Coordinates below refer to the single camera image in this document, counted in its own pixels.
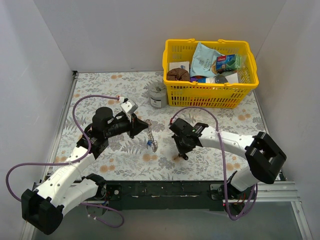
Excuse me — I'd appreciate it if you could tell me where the metal disc with keyrings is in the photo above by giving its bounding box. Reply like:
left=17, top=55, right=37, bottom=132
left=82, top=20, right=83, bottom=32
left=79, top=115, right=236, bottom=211
left=145, top=119, right=158, bottom=153

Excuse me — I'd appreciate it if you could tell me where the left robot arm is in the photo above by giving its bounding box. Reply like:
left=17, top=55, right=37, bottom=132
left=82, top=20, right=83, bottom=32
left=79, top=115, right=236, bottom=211
left=21, top=103, right=149, bottom=235

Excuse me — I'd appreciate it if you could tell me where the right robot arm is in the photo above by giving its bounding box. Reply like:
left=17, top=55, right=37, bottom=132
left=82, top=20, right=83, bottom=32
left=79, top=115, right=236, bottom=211
left=169, top=118, right=287, bottom=199

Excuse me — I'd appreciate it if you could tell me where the floral tablecloth mat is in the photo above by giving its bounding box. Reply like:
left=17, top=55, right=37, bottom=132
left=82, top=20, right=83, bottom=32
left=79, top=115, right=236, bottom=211
left=55, top=72, right=265, bottom=181

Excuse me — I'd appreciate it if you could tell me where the grey paper-wrapped roll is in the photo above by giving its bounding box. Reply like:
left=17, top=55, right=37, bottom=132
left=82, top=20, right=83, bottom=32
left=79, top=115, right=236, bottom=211
left=148, top=82, right=168, bottom=109

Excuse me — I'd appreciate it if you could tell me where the yellow plastic basket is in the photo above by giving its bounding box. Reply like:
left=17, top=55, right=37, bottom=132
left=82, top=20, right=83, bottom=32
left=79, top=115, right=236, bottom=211
left=162, top=38, right=259, bottom=109

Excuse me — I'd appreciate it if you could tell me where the white blue bottle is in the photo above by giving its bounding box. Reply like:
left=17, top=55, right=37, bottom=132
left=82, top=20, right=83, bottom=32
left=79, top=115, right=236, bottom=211
left=189, top=73, right=240, bottom=85

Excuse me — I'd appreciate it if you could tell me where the brown round scrunchie item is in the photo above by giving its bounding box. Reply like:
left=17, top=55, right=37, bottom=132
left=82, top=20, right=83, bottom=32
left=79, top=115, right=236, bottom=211
left=166, top=68, right=190, bottom=82

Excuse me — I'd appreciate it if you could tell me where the white small box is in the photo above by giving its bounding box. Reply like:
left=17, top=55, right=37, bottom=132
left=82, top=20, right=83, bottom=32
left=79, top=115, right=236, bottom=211
left=169, top=61, right=190, bottom=72

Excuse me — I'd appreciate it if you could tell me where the light blue chips bag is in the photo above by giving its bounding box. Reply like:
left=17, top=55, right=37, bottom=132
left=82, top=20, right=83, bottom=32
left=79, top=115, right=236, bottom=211
left=189, top=42, right=223, bottom=78

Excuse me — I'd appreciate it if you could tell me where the green sponge pack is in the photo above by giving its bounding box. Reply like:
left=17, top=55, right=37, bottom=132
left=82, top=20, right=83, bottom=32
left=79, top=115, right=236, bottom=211
left=215, top=54, right=244, bottom=72

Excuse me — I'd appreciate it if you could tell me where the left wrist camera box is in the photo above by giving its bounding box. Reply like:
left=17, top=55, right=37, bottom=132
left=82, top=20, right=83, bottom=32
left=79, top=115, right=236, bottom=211
left=118, top=96, right=138, bottom=122

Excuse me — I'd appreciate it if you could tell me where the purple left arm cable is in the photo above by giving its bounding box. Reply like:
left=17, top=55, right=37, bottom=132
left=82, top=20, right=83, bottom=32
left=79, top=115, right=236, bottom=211
left=5, top=94, right=125, bottom=228

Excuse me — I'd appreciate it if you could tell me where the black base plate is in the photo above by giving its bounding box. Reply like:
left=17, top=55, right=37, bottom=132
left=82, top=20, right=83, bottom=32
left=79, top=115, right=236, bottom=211
left=88, top=180, right=225, bottom=212

